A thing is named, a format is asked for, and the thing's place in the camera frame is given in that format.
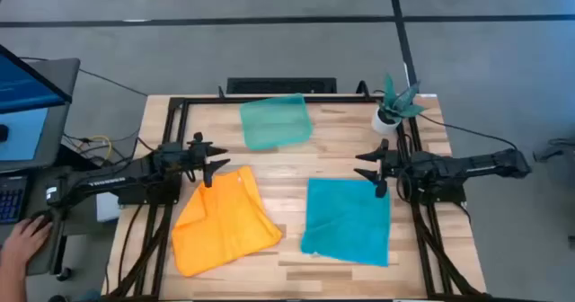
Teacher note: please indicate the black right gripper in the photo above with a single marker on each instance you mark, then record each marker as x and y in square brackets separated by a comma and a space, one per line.
[400, 165]

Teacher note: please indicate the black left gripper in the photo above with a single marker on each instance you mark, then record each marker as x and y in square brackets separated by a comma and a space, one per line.
[179, 160]

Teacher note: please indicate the teal microfiber towel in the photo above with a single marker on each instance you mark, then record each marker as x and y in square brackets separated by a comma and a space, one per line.
[346, 221]

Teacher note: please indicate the orange microfiber towel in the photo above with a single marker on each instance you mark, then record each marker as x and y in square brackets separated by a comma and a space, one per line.
[224, 225]

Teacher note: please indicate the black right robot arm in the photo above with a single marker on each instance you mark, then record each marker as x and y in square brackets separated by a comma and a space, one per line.
[476, 165]

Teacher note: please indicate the person's forearm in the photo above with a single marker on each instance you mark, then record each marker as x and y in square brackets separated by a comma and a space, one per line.
[11, 284]

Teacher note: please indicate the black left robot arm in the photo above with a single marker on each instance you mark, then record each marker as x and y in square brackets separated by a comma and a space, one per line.
[103, 183]

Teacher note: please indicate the translucent teal plastic basket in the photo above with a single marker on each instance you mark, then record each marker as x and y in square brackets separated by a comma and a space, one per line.
[274, 122]

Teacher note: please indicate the green plant in white pot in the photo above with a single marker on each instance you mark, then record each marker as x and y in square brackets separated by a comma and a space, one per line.
[385, 122]

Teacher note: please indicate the white box under table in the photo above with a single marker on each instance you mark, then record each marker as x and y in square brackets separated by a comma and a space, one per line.
[108, 207]

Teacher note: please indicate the grey framed display screen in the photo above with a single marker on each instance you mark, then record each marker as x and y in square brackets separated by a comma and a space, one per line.
[58, 131]

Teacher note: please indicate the black chair base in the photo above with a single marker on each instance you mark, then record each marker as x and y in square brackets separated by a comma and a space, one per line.
[550, 153]

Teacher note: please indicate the grey computer desk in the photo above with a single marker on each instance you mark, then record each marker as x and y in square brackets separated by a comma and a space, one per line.
[42, 262]

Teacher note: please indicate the black edged computer monitor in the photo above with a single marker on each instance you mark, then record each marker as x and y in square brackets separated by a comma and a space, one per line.
[27, 86]

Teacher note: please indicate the black computer keyboard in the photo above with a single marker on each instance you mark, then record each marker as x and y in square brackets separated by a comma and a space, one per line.
[11, 201]

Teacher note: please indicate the person's hand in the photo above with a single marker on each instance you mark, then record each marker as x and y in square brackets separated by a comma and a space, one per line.
[22, 241]

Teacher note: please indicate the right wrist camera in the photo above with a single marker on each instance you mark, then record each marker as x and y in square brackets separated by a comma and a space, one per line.
[384, 145]

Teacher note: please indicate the black metal table frame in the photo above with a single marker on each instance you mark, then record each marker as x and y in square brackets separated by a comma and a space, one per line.
[211, 99]

